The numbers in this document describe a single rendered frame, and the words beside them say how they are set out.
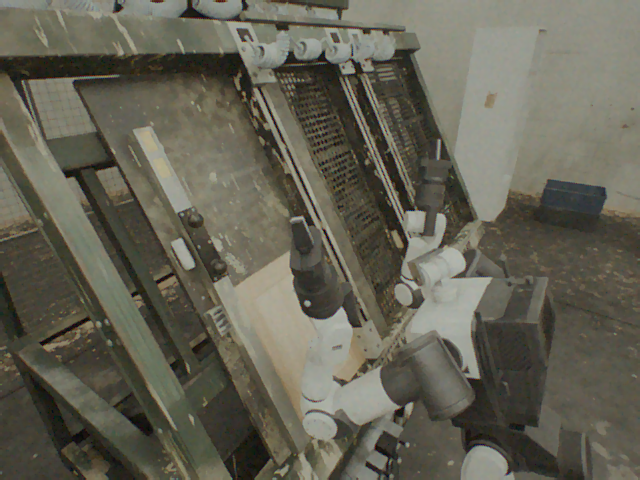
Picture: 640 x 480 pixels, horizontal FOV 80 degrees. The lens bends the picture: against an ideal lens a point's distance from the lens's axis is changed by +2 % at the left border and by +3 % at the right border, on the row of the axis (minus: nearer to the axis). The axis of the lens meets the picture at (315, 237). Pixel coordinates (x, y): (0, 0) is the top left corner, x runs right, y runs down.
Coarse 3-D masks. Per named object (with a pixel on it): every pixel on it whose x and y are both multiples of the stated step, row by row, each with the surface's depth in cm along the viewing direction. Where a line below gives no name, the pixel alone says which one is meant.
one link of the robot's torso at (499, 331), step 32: (480, 288) 93; (512, 288) 88; (544, 288) 84; (416, 320) 89; (448, 320) 84; (480, 320) 76; (512, 320) 77; (544, 320) 92; (480, 352) 81; (512, 352) 79; (544, 352) 76; (480, 384) 83; (512, 384) 82; (544, 384) 81; (480, 416) 89; (512, 416) 85
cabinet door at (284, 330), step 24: (288, 264) 120; (240, 288) 105; (264, 288) 111; (288, 288) 118; (264, 312) 109; (288, 312) 116; (264, 336) 107; (288, 336) 113; (312, 336) 120; (288, 360) 111; (360, 360) 134; (288, 384) 109
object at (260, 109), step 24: (240, 24) 116; (240, 48) 114; (240, 72) 119; (264, 72) 119; (240, 96) 123; (264, 96) 122; (264, 120) 121; (264, 144) 125; (288, 144) 125; (288, 168) 123; (288, 192) 127; (312, 192) 128; (312, 216) 125; (336, 264) 129; (360, 312) 133; (360, 336) 133
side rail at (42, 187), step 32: (0, 96) 72; (0, 128) 71; (32, 128) 75; (0, 160) 78; (32, 160) 73; (32, 192) 75; (64, 192) 76; (64, 224) 75; (64, 256) 79; (96, 256) 78; (96, 288) 76; (96, 320) 83; (128, 320) 79; (128, 352) 78; (160, 352) 82; (128, 384) 86; (160, 384) 81; (160, 416) 83; (192, 416) 84; (192, 448) 82
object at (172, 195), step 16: (144, 128) 93; (160, 144) 95; (144, 160) 93; (160, 176) 93; (176, 176) 96; (160, 192) 94; (176, 192) 95; (176, 208) 94; (176, 224) 96; (192, 256) 97; (208, 288) 98; (224, 288) 98; (224, 304) 97; (240, 304) 101; (240, 320) 100; (240, 336) 99; (256, 336) 102; (240, 352) 102; (256, 352) 101; (256, 368) 100; (272, 368) 104; (256, 384) 103; (272, 384) 102; (272, 400) 102; (288, 400) 105; (288, 416) 104; (288, 432) 103; (304, 432) 106; (304, 448) 105
